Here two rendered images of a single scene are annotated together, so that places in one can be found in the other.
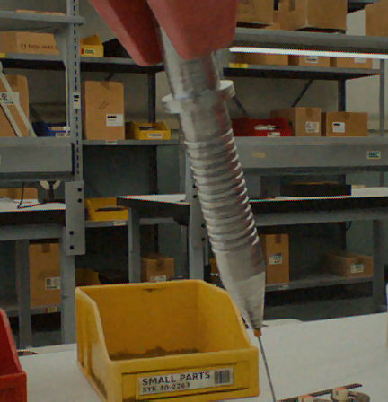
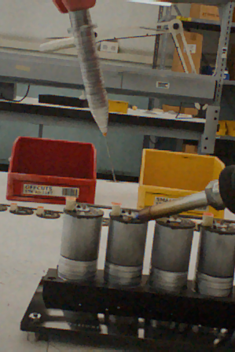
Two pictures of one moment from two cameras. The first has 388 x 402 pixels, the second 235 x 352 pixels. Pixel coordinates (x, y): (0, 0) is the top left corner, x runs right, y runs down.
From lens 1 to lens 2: 0.15 m
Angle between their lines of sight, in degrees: 21
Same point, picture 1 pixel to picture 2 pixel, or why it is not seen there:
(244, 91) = not seen: outside the picture
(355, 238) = not seen: outside the picture
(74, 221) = (209, 131)
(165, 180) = not seen: outside the picture
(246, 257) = (96, 99)
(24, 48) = (204, 15)
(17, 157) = (179, 85)
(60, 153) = (207, 86)
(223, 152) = (88, 53)
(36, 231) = (185, 133)
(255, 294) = (100, 115)
